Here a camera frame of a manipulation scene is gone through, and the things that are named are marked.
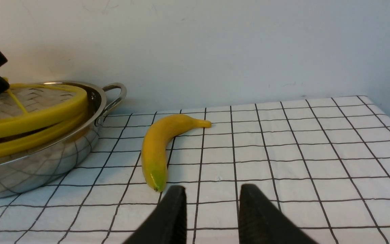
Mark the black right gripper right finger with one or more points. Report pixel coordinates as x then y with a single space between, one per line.
261 222

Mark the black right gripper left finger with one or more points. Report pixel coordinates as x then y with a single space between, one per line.
167 224

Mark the yellow woven bamboo steamer lid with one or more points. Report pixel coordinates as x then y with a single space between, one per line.
28 107

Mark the yellow rimmed bamboo steamer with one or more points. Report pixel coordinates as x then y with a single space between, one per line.
16 144

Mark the stainless steel pot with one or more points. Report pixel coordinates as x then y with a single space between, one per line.
31 169

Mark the yellow banana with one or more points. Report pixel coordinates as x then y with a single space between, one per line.
154 147

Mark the white checkered tablecloth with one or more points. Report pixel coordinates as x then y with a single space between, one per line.
325 163

